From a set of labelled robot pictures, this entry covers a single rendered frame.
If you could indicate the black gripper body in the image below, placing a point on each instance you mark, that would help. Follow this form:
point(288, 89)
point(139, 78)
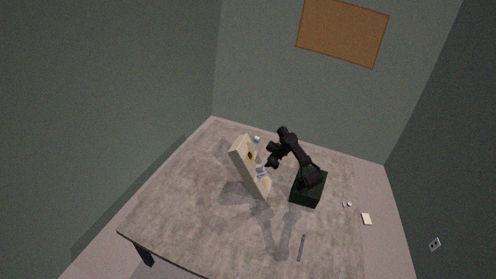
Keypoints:
point(273, 161)

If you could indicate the beige rectangular block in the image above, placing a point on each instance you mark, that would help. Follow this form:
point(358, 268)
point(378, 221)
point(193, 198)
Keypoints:
point(366, 219)

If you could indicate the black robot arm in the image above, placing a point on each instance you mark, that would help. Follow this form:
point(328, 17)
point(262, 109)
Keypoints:
point(289, 143)

